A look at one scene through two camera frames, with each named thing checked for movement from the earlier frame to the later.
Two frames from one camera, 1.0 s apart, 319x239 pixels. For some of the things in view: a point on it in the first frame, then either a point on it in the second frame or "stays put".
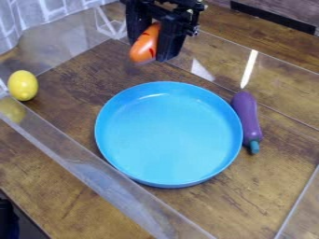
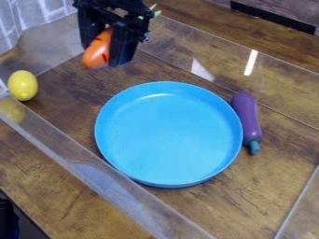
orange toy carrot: x=143 y=48 → x=97 y=57
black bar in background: x=273 y=16 stays put
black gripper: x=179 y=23 → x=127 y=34
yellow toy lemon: x=23 y=85 stays put
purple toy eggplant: x=245 y=107 stays put
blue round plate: x=169 y=134 stays put
